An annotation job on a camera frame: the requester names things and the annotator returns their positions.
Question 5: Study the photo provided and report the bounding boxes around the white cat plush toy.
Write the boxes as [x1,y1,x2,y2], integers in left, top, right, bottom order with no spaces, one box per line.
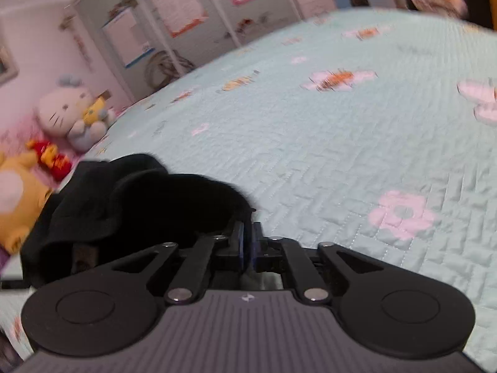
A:
[37,76,117,154]

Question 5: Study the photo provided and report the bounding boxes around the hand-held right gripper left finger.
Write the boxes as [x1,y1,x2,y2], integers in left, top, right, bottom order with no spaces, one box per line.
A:
[111,221,246,306]

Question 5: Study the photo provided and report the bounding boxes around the large yellow plush toy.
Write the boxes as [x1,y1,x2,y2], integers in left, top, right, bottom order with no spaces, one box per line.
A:
[0,150,53,255]

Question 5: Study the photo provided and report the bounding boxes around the blue bordered paper sheet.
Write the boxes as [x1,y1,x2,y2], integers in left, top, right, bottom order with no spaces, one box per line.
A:
[102,8,156,68]

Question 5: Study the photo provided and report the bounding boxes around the small yellow plush bear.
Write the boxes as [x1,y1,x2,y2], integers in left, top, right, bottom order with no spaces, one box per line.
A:
[81,97,107,125]

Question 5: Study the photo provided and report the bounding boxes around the bee print quilt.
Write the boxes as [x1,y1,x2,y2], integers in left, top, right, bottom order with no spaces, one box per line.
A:
[0,8,497,366]

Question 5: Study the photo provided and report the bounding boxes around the small red plush toy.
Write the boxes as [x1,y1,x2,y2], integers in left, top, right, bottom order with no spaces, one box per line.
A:
[26,140,72,181]

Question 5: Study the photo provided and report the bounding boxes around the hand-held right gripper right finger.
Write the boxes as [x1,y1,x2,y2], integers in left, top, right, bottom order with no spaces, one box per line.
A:
[250,221,385,306]

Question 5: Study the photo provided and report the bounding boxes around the orange bordered paper sheet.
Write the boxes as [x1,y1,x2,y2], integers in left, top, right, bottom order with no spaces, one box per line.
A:
[145,0,208,39]

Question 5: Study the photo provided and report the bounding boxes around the coiled hoops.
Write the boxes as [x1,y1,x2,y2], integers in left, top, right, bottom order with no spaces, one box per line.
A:
[144,50,195,90]

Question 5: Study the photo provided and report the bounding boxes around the sliding door wardrobe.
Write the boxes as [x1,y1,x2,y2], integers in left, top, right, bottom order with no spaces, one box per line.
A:
[72,0,342,102]

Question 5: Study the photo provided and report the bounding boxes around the black shorts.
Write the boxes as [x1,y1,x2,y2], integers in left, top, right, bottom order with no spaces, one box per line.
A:
[19,153,257,288]

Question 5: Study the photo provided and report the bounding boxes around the hanging wall ornament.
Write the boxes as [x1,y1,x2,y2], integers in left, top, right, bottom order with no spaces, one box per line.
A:
[58,16,94,74]

